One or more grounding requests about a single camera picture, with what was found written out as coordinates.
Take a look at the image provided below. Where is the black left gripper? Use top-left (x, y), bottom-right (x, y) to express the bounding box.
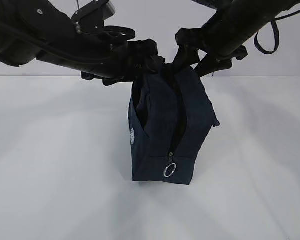
top-left (81, 39), bottom-right (166, 87)

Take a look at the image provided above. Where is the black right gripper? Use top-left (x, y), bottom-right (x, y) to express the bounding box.
top-left (171, 26), bottom-right (248, 77)

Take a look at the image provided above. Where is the dark navy fabric lunch bag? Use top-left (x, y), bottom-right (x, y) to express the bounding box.
top-left (128, 64), bottom-right (220, 185)

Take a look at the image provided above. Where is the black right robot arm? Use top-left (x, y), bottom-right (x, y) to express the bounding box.
top-left (172, 0), bottom-right (300, 77)

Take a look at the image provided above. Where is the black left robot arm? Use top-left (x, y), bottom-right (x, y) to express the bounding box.
top-left (0, 0), bottom-right (165, 86)

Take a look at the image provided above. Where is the dark blue cable loop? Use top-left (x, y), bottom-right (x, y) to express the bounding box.
top-left (255, 18), bottom-right (280, 55)

